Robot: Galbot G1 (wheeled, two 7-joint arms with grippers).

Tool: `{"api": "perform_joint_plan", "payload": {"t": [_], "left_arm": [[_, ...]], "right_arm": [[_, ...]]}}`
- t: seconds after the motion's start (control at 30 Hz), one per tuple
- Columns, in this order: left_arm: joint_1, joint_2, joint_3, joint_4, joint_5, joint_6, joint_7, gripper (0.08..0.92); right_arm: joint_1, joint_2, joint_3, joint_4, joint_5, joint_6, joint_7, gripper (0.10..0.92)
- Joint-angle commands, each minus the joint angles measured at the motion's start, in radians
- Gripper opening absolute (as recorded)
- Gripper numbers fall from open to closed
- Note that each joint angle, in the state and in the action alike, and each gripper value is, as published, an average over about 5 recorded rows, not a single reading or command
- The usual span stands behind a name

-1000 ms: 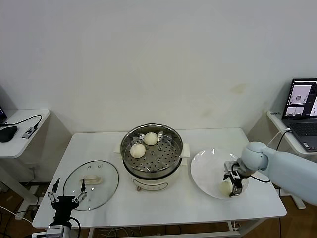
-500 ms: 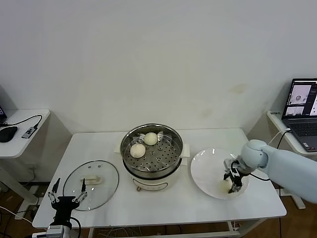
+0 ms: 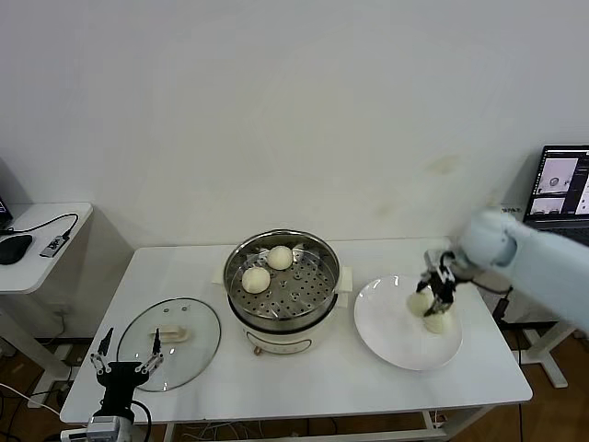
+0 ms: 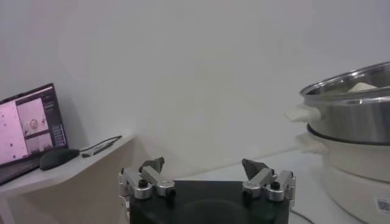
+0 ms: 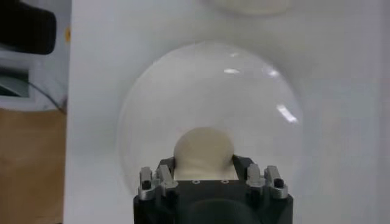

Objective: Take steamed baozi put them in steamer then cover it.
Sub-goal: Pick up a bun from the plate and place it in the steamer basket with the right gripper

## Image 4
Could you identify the dark laptop with pink screen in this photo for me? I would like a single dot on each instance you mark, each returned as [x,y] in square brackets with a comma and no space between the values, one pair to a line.
[18,131]

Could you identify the white side table with mouse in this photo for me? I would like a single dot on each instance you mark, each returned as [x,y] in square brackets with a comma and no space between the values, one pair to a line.
[76,182]

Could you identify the perforated steel steamer basket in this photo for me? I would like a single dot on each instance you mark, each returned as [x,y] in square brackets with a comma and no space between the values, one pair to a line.
[350,121]

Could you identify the cream electric cooker pot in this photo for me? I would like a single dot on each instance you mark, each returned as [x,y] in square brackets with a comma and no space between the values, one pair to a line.
[350,170]

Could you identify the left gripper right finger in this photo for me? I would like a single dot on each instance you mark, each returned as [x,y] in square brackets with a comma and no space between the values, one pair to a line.
[262,181]

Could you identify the grey usb hub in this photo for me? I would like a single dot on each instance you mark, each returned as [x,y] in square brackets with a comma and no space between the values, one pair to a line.
[97,149]

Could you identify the white steamed baozi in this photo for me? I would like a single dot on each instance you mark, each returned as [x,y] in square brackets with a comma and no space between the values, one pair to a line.
[362,87]

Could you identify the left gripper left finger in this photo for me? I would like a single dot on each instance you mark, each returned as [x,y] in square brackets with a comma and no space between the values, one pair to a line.
[146,182]

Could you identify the black computer mouse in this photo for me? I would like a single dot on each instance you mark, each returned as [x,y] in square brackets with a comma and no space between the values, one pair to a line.
[58,158]

